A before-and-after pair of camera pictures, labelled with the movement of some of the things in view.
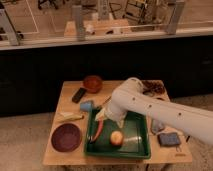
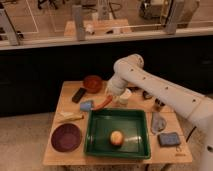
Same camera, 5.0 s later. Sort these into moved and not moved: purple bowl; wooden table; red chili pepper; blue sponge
Moved: red chili pepper
Not moved: purple bowl; wooden table; blue sponge
